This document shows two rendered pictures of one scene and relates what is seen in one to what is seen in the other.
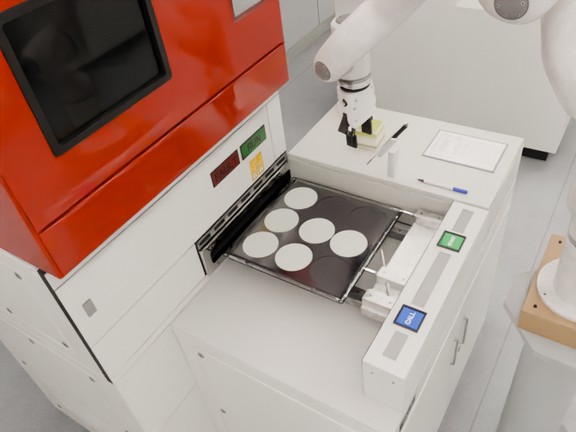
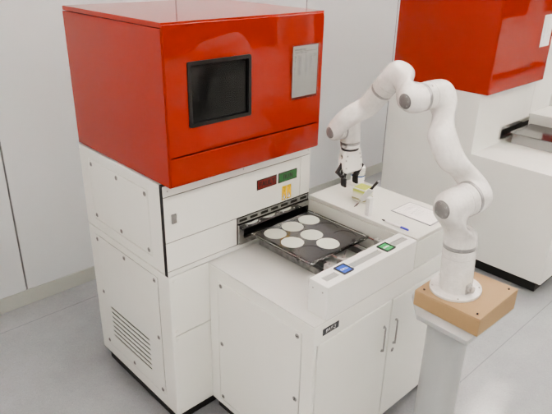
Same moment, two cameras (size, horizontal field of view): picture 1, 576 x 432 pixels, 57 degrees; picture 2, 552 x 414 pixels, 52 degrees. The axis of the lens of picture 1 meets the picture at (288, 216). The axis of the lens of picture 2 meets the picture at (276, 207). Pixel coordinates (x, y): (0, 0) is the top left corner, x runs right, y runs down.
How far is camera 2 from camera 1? 121 cm
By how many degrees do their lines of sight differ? 19
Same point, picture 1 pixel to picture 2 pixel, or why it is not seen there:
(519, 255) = (484, 345)
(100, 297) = (180, 217)
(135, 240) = (207, 195)
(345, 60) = (340, 126)
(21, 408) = (79, 345)
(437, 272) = (370, 257)
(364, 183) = (350, 218)
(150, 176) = (226, 159)
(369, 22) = (356, 110)
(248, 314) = (255, 267)
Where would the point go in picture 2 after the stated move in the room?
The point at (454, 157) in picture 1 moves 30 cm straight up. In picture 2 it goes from (411, 214) to (419, 151)
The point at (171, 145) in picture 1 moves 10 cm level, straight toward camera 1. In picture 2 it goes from (241, 149) to (241, 157)
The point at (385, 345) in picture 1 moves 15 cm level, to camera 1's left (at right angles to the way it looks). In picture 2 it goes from (324, 275) to (283, 271)
